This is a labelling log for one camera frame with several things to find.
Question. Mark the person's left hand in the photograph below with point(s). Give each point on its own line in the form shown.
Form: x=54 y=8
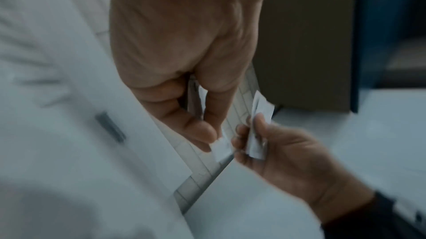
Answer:
x=173 y=35

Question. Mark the person's right hand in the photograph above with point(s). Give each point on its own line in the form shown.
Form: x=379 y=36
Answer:
x=293 y=159

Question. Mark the white paper strip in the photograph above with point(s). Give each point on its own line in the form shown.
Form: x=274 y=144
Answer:
x=261 y=106

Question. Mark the thin grey metal tool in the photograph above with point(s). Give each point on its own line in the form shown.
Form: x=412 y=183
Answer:
x=194 y=96

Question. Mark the small white paper piece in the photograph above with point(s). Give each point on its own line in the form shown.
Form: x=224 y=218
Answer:
x=222 y=148

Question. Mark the person's right forearm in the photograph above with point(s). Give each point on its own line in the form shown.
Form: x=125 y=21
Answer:
x=376 y=219

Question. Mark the white grid label sheet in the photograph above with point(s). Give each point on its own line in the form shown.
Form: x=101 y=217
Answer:
x=199 y=172

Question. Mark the small grey bar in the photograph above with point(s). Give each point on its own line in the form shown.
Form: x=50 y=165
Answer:
x=111 y=127

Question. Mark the brown cardboard box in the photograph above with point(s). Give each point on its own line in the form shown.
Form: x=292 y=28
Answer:
x=309 y=40

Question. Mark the large white paper sheet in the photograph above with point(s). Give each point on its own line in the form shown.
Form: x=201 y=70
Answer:
x=83 y=127

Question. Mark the blue cabinet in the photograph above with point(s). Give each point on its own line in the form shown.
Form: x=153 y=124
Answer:
x=389 y=30

